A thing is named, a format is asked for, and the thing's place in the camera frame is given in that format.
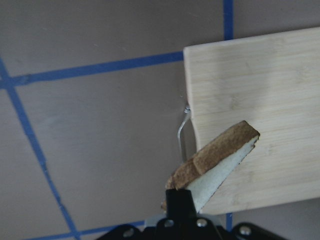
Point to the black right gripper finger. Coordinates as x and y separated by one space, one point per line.
179 205

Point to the white bread slice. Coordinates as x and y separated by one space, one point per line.
208 168

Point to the wooden cutting board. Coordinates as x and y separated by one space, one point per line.
273 82

